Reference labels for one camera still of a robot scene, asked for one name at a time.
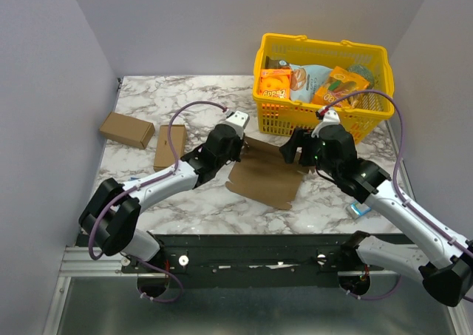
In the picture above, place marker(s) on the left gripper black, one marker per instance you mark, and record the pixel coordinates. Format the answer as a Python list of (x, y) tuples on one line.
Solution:
[(239, 142)]

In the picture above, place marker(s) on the blue box right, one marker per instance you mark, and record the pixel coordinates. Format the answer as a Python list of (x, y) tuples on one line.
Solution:
[(357, 210)]

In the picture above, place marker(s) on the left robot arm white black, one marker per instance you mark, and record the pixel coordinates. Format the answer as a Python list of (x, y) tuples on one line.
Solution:
[(110, 217)]

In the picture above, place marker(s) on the dark brown snack packet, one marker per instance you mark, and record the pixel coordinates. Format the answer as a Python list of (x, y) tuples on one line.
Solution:
[(276, 64)]

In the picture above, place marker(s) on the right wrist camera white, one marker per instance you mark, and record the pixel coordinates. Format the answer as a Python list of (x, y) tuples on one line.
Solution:
[(327, 117)]

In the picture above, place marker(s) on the yellow plastic shopping basket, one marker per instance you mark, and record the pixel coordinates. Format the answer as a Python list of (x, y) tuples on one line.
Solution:
[(360, 111)]

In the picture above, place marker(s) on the light blue snack bag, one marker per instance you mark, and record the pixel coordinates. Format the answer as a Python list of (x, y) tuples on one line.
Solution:
[(305, 80)]

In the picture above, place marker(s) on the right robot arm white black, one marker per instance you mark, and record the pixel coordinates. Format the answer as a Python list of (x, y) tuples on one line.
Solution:
[(441, 259)]

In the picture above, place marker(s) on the orange snack bag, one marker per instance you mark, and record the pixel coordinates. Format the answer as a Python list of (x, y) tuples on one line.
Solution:
[(339, 83)]

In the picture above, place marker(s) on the orange Daddy snack box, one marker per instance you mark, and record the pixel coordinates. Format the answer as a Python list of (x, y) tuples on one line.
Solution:
[(275, 83)]

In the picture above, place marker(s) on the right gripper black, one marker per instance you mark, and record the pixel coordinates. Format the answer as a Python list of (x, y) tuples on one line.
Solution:
[(301, 149)]

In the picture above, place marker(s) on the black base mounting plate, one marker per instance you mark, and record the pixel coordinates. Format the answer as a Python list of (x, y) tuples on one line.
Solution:
[(250, 261)]

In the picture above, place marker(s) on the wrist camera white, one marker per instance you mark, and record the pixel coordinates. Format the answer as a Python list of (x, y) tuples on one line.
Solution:
[(327, 117), (238, 120)]

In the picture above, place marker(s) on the green scouring pad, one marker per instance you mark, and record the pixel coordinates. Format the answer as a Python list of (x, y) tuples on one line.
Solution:
[(364, 72)]

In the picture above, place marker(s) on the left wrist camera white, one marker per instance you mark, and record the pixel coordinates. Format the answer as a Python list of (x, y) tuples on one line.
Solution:
[(238, 120)]

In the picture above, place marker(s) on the folded cardboard box upright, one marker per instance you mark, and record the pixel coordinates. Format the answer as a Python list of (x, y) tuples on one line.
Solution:
[(164, 157)]

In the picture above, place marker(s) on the cardboard box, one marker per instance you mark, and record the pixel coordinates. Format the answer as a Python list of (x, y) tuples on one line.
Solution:
[(164, 157), (262, 175), (127, 130)]

